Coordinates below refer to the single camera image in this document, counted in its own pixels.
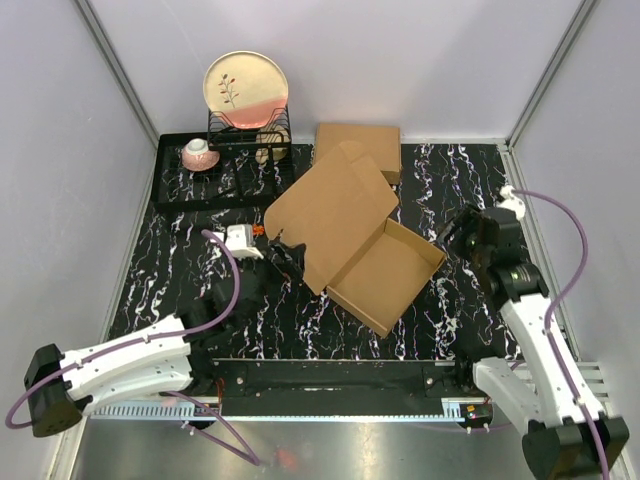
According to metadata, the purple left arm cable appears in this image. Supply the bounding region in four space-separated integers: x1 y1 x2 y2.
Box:
4 229 264 466

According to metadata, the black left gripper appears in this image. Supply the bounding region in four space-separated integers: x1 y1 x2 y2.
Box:
231 241 305 302

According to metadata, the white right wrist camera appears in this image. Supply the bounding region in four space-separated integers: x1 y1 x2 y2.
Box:
497 185 526 221

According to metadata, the beige cup in rack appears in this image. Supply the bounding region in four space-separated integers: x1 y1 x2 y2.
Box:
255 125 290 165

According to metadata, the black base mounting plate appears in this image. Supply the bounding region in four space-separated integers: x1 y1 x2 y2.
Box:
201 359 479 398

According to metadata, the closed brown cardboard box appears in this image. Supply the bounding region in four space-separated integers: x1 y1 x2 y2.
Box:
312 123 402 185

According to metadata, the pink ceramic bowl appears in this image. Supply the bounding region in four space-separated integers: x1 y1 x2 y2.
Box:
181 138 220 172

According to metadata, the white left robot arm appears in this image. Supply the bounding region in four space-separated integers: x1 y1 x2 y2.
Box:
20 230 306 438

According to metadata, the beige and pink plate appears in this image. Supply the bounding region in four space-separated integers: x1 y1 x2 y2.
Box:
203 51 289 129

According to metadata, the black wire tray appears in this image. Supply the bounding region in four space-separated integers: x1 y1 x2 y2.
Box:
150 132 301 214

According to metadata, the black wire plate rack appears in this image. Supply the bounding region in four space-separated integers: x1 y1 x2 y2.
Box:
207 106 292 151

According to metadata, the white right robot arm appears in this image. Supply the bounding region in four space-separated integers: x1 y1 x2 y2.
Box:
437 202 629 479

